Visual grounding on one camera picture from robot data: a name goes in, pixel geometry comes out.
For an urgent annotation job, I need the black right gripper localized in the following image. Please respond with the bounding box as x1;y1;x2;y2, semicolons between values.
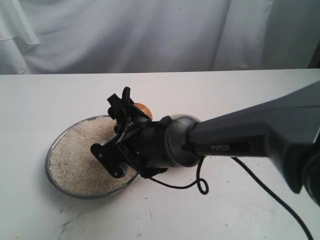
107;86;173;178

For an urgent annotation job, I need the brown wooden cup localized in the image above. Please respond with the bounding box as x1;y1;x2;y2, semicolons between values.
133;102;153;120

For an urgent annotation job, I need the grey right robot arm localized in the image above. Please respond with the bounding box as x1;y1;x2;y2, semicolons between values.
108;82;320;203

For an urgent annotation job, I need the white bowl of rice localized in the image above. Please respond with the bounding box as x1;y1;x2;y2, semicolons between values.
170;114;200;122

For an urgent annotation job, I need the metal plate of rice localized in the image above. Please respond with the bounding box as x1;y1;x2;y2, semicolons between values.
45;115;139;200

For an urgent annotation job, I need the white backdrop curtain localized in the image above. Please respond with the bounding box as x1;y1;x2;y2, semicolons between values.
0;0;320;75

